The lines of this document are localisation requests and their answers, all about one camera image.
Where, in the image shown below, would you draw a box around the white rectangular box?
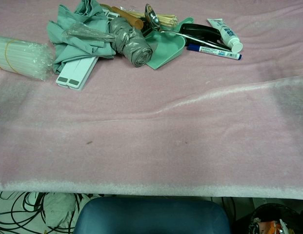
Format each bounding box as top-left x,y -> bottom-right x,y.
55,8 -> 121,91

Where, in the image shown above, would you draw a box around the wooden rolling pin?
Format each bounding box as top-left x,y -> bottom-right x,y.
111,6 -> 144,30

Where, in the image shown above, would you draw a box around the black floor cables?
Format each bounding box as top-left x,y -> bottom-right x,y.
0,191 -> 80,234

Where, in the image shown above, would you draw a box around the green crumpled cloth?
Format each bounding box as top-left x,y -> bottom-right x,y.
46,0 -> 117,75

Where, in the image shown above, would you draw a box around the grey crumpled bag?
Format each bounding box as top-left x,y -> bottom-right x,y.
109,17 -> 154,68

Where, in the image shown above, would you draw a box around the white straws bundle in plastic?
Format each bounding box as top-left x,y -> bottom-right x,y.
0,35 -> 56,81

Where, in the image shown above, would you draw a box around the bamboo skewers bundle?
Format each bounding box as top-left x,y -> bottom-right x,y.
121,9 -> 178,27

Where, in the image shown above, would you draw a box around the blue pen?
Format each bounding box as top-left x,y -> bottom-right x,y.
186,43 -> 242,60

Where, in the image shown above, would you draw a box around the black trash bin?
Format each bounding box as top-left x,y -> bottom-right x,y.
247,203 -> 303,234

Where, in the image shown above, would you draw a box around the black stapler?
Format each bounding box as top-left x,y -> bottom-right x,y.
180,23 -> 220,46

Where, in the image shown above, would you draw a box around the green plastic dustpan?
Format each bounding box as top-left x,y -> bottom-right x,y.
144,16 -> 195,71

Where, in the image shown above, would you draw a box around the clear plastic bag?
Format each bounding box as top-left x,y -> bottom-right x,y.
61,22 -> 117,42

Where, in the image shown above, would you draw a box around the pink cloth table cover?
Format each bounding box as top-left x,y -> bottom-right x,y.
0,0 -> 303,200

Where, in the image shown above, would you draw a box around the white toothpaste tube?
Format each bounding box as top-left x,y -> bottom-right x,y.
206,18 -> 244,53

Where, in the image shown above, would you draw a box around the metal ladle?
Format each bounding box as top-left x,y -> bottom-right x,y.
144,3 -> 232,51

